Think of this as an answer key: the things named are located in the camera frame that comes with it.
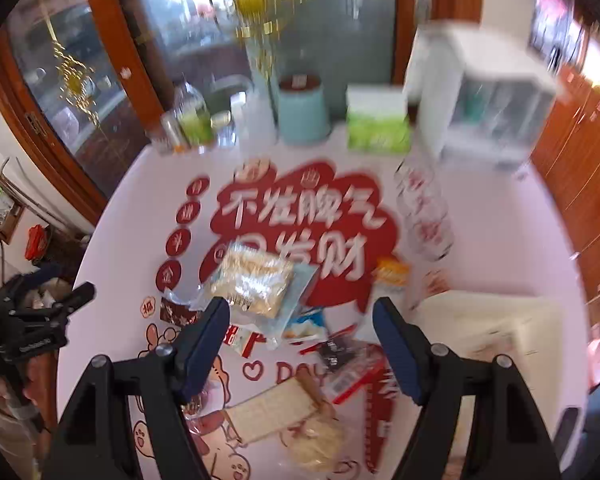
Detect white plastic bin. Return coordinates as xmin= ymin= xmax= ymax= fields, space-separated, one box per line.
xmin=412 ymin=292 xmax=571 ymax=441

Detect clear packet of pale noodles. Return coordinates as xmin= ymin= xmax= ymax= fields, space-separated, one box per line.
xmin=200 ymin=242 xmax=301 ymax=318

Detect wooden framed glass door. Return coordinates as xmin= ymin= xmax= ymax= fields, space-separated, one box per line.
xmin=0 ymin=0 xmax=166 ymax=201
xmin=110 ymin=0 xmax=421 ymax=126

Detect small clear jar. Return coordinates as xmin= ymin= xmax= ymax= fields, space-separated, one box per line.
xmin=157 ymin=112 xmax=182 ymax=154

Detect wooden cabinets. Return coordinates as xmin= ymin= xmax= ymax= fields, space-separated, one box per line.
xmin=527 ymin=75 xmax=600 ymax=306

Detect small red and white packet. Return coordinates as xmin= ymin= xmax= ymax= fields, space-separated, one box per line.
xmin=222 ymin=322 xmax=266 ymax=358

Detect white countertop appliance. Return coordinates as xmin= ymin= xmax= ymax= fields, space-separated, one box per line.
xmin=404 ymin=22 xmax=557 ymax=167

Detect clear glass vase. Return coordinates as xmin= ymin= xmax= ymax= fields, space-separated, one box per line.
xmin=244 ymin=35 xmax=281 ymax=142

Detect dark red snack packet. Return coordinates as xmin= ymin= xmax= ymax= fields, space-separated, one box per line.
xmin=159 ymin=297 xmax=203 ymax=328

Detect blue and white snack packet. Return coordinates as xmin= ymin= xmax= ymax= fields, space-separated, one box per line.
xmin=282 ymin=307 xmax=328 ymax=346

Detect clear bottle with green label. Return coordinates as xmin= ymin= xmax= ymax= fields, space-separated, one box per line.
xmin=172 ymin=77 xmax=216 ymax=148

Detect white cup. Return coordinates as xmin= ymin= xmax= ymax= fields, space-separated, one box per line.
xmin=227 ymin=90 xmax=261 ymax=147

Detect brown cake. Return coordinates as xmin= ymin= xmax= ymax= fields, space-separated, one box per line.
xmin=300 ymin=325 xmax=386 ymax=406

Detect green tissue pack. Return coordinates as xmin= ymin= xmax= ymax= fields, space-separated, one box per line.
xmin=346 ymin=85 xmax=412 ymax=154

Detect pale round biscuit packet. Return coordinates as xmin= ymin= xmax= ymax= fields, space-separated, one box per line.
xmin=280 ymin=417 xmax=348 ymax=473

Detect pink printed tablecloth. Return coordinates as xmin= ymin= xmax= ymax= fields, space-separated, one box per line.
xmin=55 ymin=125 xmax=596 ymax=480

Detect clear red print snack bag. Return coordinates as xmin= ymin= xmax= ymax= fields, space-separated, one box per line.
xmin=394 ymin=160 xmax=455 ymax=261

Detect mint green bucket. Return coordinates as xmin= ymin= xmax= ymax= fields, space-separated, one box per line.
xmin=278 ymin=74 xmax=332 ymax=144

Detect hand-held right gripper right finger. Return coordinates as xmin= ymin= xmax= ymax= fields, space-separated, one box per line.
xmin=372 ymin=297 xmax=563 ymax=480

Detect person's left forearm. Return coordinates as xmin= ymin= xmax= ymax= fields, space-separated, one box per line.
xmin=0 ymin=380 xmax=46 ymax=480

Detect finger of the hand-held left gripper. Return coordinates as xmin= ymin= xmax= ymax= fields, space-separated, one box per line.
xmin=42 ymin=282 xmax=97 ymax=321
xmin=0 ymin=264 xmax=62 ymax=306

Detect square cracker packet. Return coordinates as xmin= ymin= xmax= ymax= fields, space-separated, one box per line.
xmin=222 ymin=377 xmax=336 ymax=446

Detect framed wall picture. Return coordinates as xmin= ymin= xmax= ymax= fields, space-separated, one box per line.
xmin=529 ymin=0 xmax=587 ymax=67

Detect orange and white snack packet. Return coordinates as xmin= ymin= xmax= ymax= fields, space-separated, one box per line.
xmin=374 ymin=258 xmax=412 ymax=306

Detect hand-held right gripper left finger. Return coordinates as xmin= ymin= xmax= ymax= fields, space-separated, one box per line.
xmin=42 ymin=297 xmax=231 ymax=480

